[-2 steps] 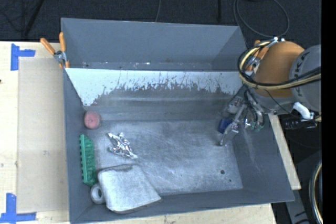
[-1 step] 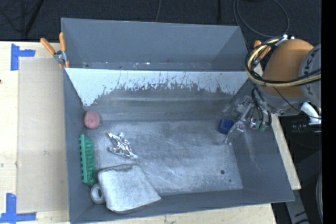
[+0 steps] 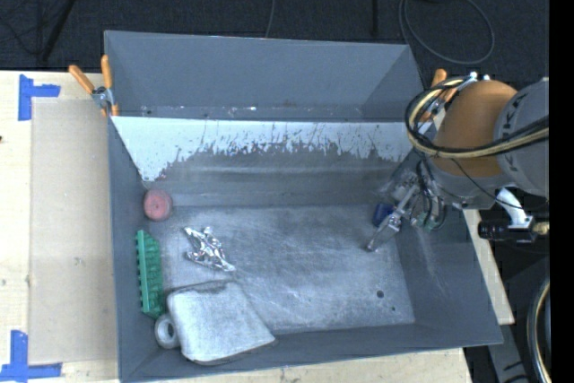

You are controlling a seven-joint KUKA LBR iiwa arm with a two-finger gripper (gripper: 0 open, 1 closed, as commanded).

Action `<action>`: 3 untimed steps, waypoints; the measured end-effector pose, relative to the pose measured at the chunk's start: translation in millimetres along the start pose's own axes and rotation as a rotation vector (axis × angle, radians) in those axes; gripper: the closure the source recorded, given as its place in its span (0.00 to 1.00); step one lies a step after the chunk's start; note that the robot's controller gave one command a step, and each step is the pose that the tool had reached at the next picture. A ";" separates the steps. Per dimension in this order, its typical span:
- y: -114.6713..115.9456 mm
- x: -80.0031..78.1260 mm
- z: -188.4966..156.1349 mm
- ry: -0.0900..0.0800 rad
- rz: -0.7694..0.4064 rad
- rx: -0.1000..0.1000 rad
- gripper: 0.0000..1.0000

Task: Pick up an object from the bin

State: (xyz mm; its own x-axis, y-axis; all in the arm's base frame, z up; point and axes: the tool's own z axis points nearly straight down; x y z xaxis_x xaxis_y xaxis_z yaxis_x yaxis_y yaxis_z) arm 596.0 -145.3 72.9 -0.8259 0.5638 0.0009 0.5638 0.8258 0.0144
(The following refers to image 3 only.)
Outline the black cylinder on white bracket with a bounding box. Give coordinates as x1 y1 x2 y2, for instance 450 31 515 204
477 187 549 243

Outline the white tape roll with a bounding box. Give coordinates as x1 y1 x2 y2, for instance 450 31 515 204
153 313 181 349

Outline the pink round sponge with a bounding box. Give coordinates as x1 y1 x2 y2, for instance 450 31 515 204
143 188 174 222

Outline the small blue object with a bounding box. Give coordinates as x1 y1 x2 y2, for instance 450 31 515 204
371 202 396 228

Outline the pale cardboard board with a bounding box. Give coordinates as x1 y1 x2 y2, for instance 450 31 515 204
27 97 119 367

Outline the grey metal bin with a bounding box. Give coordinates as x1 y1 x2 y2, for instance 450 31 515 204
102 30 504 383

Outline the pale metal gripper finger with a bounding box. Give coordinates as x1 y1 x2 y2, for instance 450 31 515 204
366 213 404 252

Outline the green ridged plastic block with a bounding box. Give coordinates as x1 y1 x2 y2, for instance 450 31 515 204
135 229 168 320

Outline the crumpled silver foil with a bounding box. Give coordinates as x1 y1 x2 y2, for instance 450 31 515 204
182 225 237 273

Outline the grey-white folded cloth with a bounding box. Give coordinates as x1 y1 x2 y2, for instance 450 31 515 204
166 280 277 365

